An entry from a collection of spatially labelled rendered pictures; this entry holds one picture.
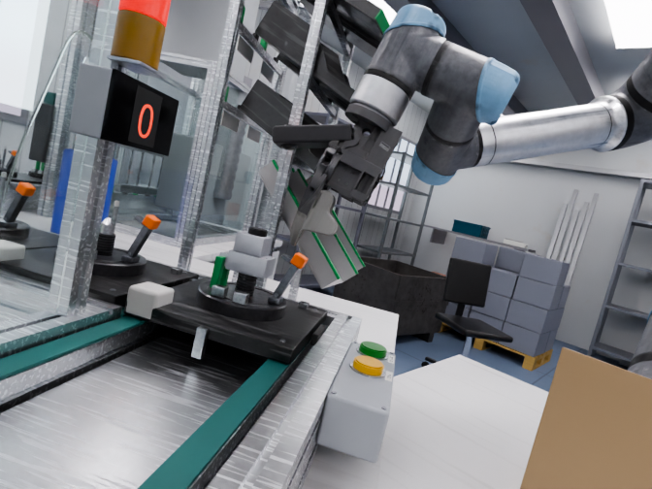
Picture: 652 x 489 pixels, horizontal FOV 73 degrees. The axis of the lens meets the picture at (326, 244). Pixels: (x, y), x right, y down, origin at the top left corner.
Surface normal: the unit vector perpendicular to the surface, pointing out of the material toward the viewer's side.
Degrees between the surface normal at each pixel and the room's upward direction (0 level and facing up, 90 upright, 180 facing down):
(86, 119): 90
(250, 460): 0
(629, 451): 90
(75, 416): 0
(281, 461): 0
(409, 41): 82
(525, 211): 90
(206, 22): 90
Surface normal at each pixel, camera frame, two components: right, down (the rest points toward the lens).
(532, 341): -0.65, -0.07
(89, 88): -0.19, 0.06
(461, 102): -0.50, 0.72
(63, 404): 0.23, -0.97
